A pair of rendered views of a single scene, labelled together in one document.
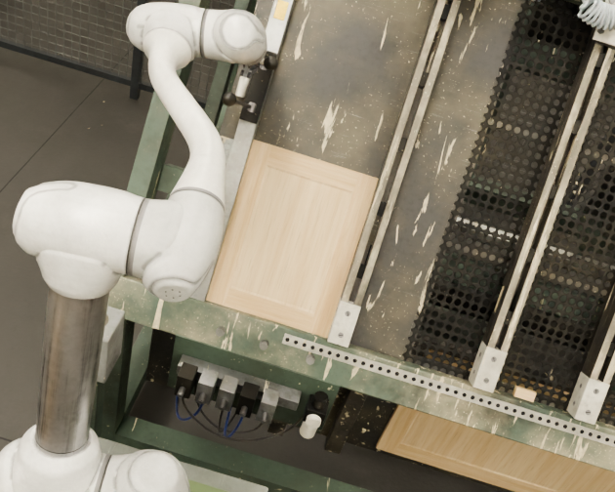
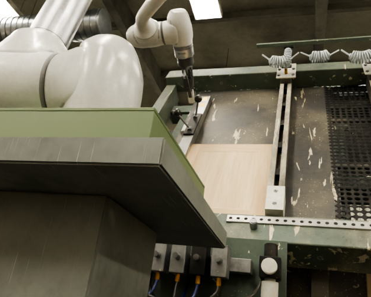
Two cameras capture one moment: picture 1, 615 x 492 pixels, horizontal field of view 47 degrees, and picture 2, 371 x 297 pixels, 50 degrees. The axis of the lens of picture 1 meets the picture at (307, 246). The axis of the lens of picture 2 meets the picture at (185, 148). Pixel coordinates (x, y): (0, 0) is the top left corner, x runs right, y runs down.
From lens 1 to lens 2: 187 cm
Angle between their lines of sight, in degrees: 65
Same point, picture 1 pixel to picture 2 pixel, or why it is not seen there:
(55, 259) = not seen: outside the picture
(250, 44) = (184, 12)
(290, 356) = (235, 229)
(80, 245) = not seen: outside the picture
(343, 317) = (272, 193)
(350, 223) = (262, 162)
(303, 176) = (225, 151)
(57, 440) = (43, 19)
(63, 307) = not seen: outside the picture
